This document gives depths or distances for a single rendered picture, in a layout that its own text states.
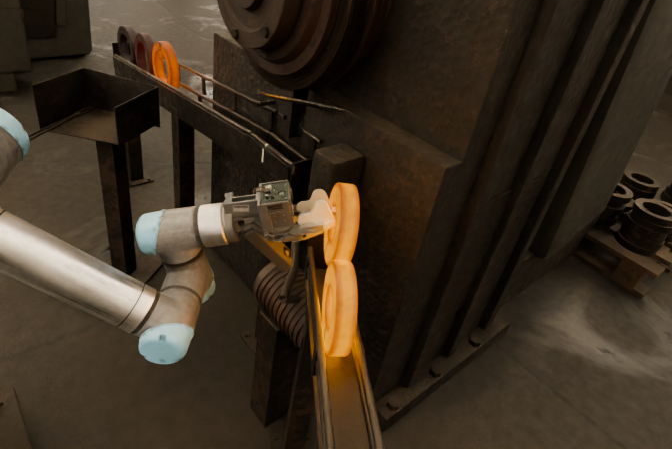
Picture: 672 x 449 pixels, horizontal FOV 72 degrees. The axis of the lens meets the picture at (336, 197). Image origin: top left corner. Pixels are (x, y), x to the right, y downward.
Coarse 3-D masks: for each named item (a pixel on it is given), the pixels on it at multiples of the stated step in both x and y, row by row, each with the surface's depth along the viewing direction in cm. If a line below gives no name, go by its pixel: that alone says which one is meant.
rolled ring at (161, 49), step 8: (160, 48) 164; (168, 48) 162; (152, 56) 172; (160, 56) 171; (168, 56) 161; (160, 64) 173; (168, 64) 161; (176, 64) 162; (160, 72) 173; (168, 72) 163; (176, 72) 163; (168, 80) 165; (176, 80) 164
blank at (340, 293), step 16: (336, 272) 72; (352, 272) 72; (336, 288) 70; (352, 288) 70; (336, 304) 69; (352, 304) 69; (336, 320) 68; (352, 320) 68; (336, 336) 68; (352, 336) 69; (336, 352) 71
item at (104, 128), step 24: (72, 72) 141; (96, 72) 144; (48, 96) 134; (72, 96) 144; (96, 96) 149; (120, 96) 146; (144, 96) 136; (48, 120) 137; (72, 120) 142; (96, 120) 143; (120, 120) 128; (144, 120) 139; (96, 144) 142; (120, 144) 131; (120, 168) 147; (120, 192) 151; (120, 216) 155; (120, 240) 160; (120, 264) 166; (144, 264) 176
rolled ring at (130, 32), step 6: (120, 30) 190; (126, 30) 185; (132, 30) 186; (120, 36) 192; (126, 36) 186; (132, 36) 185; (120, 42) 194; (126, 42) 196; (132, 42) 184; (120, 48) 196; (126, 48) 197; (132, 48) 185; (120, 54) 197; (126, 54) 197; (132, 54) 186; (132, 60) 188
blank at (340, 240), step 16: (336, 192) 83; (352, 192) 79; (336, 208) 81; (352, 208) 77; (336, 224) 79; (352, 224) 76; (336, 240) 78; (352, 240) 77; (336, 256) 78; (352, 256) 78
